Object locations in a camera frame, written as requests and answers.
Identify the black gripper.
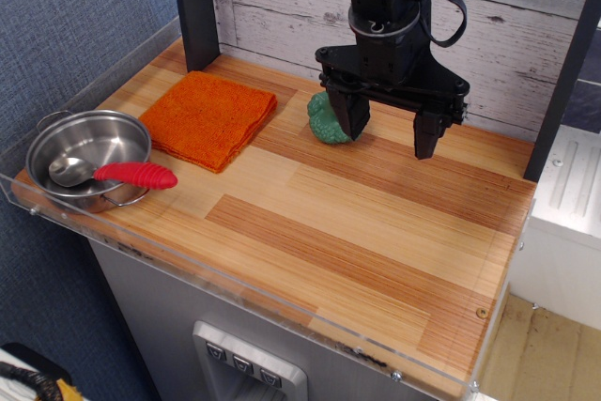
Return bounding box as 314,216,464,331
316,39,470,160

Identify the orange towel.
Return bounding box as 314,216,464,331
140,71,277,174

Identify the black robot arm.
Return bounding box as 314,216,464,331
316,0,470,160

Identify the green plastic broccoli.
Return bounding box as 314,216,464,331
307,91,352,145

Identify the white ribbed appliance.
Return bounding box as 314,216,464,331
508,125,600,329

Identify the stainless steel pot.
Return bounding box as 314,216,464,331
25,110,151,213

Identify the silver dispenser button panel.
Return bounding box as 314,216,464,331
193,320,309,400

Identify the clear acrylic table guard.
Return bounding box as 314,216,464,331
0,15,536,401

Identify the black yellow object corner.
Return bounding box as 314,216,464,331
1,343,85,400

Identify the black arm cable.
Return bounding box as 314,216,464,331
424,0,469,50

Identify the dark grey right post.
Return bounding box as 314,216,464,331
523,0,600,182

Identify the dark grey post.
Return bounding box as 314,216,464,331
523,0,600,182
177,0,221,71

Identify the dark grey left post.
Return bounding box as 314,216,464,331
177,0,221,71

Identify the red handled metal spoon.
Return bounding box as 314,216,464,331
48,157,178,190

